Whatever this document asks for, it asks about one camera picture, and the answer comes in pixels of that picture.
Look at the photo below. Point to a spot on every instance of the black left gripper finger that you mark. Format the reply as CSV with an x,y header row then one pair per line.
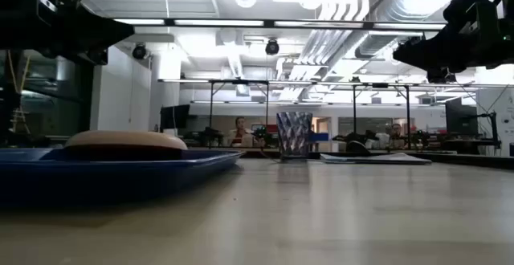
x,y
110,32

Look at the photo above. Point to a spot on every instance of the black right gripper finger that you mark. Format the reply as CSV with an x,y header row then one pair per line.
x,y
417,52

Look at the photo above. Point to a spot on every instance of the orange round plate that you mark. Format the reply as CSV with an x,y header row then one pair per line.
x,y
124,138

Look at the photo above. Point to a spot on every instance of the blue faceted cup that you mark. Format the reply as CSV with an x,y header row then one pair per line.
x,y
294,134

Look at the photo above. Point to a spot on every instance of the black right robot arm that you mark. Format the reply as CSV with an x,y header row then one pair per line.
x,y
466,6

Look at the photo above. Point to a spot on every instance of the blue plastic tray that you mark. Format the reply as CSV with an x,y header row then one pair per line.
x,y
120,172

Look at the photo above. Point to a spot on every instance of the black computer monitor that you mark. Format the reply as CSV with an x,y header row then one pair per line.
x,y
174,117
461,116

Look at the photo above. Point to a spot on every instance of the person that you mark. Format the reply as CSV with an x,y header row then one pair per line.
x,y
396,131
240,134

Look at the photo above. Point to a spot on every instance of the teal and black book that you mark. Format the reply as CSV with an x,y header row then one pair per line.
x,y
373,158

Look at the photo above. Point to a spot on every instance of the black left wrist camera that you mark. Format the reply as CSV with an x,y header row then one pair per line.
x,y
94,57

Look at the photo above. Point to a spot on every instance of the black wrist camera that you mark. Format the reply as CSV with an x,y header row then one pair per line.
x,y
94,57
441,75

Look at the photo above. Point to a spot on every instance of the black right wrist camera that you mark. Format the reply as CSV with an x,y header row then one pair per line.
x,y
441,75

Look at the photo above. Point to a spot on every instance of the black round ceiling camera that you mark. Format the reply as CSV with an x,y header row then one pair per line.
x,y
272,47
139,51

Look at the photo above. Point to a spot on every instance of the black background rig frame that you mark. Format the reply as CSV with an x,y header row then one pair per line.
x,y
354,112
211,112

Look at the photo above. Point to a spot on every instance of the black aluminium rig frame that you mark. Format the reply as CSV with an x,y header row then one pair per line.
x,y
268,23

